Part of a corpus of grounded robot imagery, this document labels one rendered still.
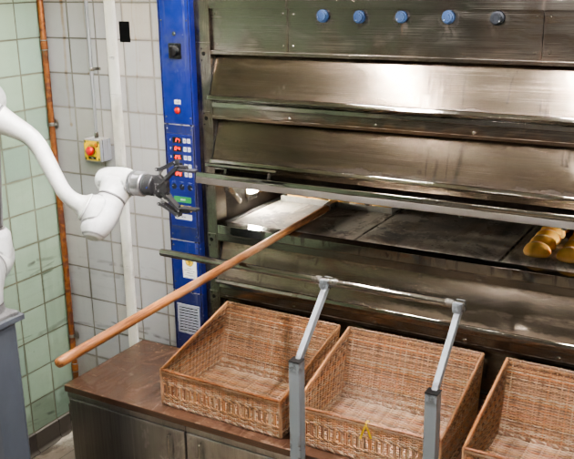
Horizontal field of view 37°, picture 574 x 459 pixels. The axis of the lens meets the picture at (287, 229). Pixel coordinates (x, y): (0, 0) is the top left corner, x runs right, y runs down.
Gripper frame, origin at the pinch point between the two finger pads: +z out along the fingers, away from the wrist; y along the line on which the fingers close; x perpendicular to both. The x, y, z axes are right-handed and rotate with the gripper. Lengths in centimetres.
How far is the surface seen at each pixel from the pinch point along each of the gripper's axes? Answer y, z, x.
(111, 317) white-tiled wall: 85, -91, -57
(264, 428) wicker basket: 88, 22, -5
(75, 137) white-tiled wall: -1, -104, -57
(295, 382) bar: 61, 41, 6
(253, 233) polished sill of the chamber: 32, -10, -55
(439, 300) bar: 32, 83, -16
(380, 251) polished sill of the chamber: 32, 47, -54
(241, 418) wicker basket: 87, 13, -5
